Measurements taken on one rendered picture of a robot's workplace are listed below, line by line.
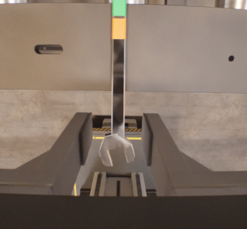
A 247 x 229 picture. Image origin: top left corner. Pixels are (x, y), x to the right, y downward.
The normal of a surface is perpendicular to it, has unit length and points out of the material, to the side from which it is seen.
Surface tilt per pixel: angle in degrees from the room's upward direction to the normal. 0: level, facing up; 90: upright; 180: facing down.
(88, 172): 0
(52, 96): 0
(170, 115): 0
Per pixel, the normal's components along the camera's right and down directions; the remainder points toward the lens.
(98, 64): 0.01, 0.30
